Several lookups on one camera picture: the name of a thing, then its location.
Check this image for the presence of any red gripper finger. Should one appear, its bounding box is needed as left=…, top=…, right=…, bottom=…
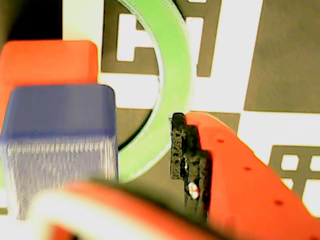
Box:
left=32, top=179, right=221, bottom=240
left=170, top=112, right=320, bottom=240

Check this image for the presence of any blue cube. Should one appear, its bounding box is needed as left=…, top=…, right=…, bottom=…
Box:
left=0, top=84, right=119, bottom=221

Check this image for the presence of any red cube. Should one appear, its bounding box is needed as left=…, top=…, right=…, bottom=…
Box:
left=0, top=39, right=99, bottom=131

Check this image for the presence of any black white marker checkerboard mat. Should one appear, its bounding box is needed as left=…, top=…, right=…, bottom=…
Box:
left=0, top=0, right=320, bottom=240

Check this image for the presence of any green flat ring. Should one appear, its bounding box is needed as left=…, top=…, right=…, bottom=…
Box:
left=116, top=0, right=194, bottom=183

